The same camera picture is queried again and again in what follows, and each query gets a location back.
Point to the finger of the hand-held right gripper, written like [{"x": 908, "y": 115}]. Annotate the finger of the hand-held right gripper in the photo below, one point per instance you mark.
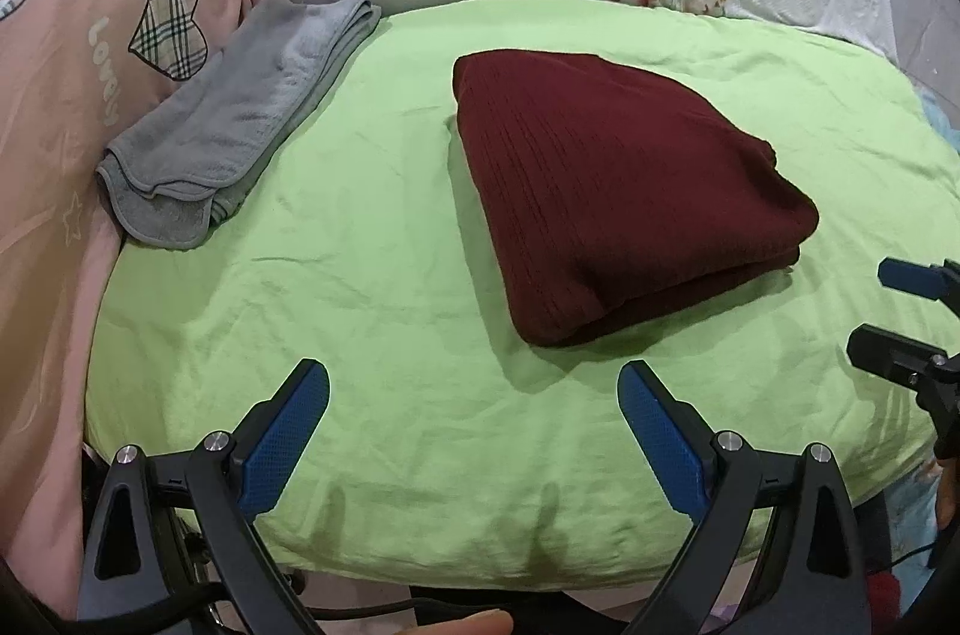
[
  {"x": 896, "y": 358},
  {"x": 919, "y": 277}
]

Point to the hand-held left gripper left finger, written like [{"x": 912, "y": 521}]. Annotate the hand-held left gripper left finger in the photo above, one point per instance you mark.
[{"x": 285, "y": 440}]

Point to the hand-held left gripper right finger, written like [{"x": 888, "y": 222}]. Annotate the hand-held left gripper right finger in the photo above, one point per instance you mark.
[{"x": 664, "y": 440}]

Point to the maroon knit sweater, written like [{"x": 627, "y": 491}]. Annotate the maroon knit sweater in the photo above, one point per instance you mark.
[{"x": 615, "y": 193}]

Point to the person's left hand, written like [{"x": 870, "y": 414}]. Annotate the person's left hand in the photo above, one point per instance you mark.
[{"x": 457, "y": 624}]

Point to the light blue cloth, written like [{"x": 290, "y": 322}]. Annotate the light blue cloth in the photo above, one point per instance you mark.
[{"x": 943, "y": 118}]

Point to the light green bed sheet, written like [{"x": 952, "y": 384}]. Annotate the light green bed sheet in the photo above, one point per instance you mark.
[{"x": 375, "y": 305}]

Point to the red cloth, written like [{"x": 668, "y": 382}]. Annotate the red cloth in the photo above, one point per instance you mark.
[{"x": 885, "y": 596}]

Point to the grey towel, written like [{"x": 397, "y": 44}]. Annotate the grey towel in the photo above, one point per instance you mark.
[{"x": 225, "y": 118}]

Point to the pink quilt with plaid heart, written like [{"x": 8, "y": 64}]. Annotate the pink quilt with plaid heart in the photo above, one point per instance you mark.
[{"x": 60, "y": 155}]

